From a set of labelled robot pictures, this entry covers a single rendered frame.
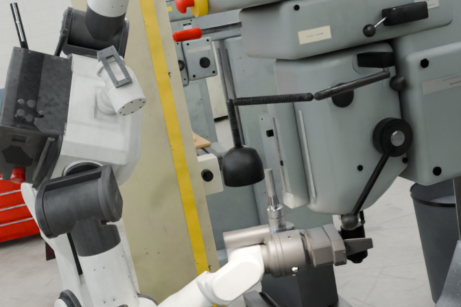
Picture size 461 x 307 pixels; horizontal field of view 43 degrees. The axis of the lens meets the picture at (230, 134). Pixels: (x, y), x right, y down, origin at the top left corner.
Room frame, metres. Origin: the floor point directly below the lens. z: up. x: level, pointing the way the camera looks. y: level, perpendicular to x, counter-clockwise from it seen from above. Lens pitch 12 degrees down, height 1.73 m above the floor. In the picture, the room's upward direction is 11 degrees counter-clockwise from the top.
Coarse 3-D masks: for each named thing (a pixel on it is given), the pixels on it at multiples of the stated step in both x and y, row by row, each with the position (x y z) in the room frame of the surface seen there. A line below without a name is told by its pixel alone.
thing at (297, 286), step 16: (288, 224) 1.60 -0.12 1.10; (320, 272) 1.46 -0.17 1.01; (272, 288) 1.56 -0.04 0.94; (288, 288) 1.48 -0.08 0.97; (304, 288) 1.43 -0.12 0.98; (320, 288) 1.46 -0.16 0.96; (336, 288) 1.48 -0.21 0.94; (288, 304) 1.49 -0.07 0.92; (304, 304) 1.43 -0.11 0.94; (320, 304) 1.45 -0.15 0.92
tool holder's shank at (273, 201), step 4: (264, 172) 1.59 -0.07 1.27; (268, 172) 1.58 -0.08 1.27; (268, 176) 1.58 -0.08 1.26; (272, 176) 1.59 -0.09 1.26; (268, 180) 1.59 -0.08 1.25; (272, 180) 1.59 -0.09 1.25; (268, 184) 1.59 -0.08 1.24; (272, 184) 1.59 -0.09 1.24; (268, 188) 1.59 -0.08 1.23; (272, 188) 1.58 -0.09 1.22; (268, 192) 1.59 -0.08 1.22; (272, 192) 1.58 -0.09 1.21; (268, 196) 1.59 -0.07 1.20; (272, 196) 1.59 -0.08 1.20; (276, 196) 1.59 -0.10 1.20; (268, 200) 1.59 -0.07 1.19; (272, 200) 1.58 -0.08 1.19; (276, 200) 1.59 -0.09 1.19; (268, 204) 1.59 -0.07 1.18; (272, 204) 1.58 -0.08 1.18; (276, 204) 1.58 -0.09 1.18
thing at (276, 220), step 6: (282, 210) 1.58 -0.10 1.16; (270, 216) 1.58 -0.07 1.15; (276, 216) 1.57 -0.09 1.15; (282, 216) 1.58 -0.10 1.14; (270, 222) 1.58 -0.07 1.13; (276, 222) 1.57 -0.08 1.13; (282, 222) 1.58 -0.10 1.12; (270, 228) 1.59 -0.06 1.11; (276, 228) 1.57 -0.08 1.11; (282, 228) 1.57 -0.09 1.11
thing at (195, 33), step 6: (228, 24) 1.18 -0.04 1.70; (234, 24) 1.18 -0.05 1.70; (240, 24) 1.18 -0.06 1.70; (186, 30) 1.15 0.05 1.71; (192, 30) 1.15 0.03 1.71; (198, 30) 1.15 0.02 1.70; (204, 30) 1.16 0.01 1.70; (210, 30) 1.17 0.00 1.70; (216, 30) 1.17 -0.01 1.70; (222, 30) 1.18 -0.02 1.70; (174, 36) 1.15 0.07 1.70; (180, 36) 1.15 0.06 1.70; (186, 36) 1.15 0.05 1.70; (192, 36) 1.15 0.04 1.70; (198, 36) 1.16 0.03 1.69
